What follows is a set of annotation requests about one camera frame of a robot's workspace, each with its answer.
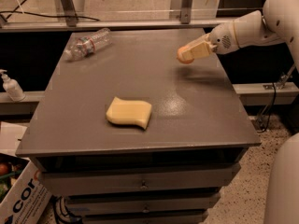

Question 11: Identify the orange fruit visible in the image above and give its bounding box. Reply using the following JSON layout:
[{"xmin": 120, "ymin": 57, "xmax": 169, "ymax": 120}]
[{"xmin": 177, "ymin": 46, "xmax": 194, "ymax": 64}]

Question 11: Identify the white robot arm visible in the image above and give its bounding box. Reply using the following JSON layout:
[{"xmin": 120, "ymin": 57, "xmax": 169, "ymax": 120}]
[{"xmin": 177, "ymin": 0, "xmax": 299, "ymax": 224}]

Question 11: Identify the black cable on floor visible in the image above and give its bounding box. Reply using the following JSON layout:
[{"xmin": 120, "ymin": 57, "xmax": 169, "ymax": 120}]
[{"xmin": 51, "ymin": 196, "xmax": 82, "ymax": 224}]

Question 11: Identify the clear plastic water bottle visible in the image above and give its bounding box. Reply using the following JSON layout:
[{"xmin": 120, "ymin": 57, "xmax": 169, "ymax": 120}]
[{"xmin": 64, "ymin": 28, "xmax": 112, "ymax": 62}]

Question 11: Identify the metal frame rail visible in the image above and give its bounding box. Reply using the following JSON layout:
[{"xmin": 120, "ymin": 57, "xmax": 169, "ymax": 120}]
[{"xmin": 0, "ymin": 17, "xmax": 234, "ymax": 33}]

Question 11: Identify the yellow wavy sponge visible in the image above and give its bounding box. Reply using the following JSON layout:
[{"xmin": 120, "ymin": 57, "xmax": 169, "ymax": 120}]
[{"xmin": 106, "ymin": 97, "xmax": 152, "ymax": 130}]

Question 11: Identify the grey drawer cabinet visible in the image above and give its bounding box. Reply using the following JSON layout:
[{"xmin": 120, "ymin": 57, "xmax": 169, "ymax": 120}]
[{"xmin": 17, "ymin": 29, "xmax": 260, "ymax": 224}]

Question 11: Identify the white pump dispenser bottle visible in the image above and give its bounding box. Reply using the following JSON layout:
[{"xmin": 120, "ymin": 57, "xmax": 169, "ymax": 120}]
[{"xmin": 0, "ymin": 69, "xmax": 25, "ymax": 102}]

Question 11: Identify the white cardboard box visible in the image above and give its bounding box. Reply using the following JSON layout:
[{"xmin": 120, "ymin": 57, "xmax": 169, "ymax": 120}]
[{"xmin": 0, "ymin": 154, "xmax": 51, "ymax": 224}]

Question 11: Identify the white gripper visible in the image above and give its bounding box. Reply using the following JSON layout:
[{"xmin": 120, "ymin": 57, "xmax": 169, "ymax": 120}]
[{"xmin": 185, "ymin": 22, "xmax": 239, "ymax": 59}]

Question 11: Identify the black cable behind rail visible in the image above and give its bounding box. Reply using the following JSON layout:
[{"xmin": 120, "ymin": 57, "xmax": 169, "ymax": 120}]
[{"xmin": 0, "ymin": 10, "xmax": 101, "ymax": 22}]

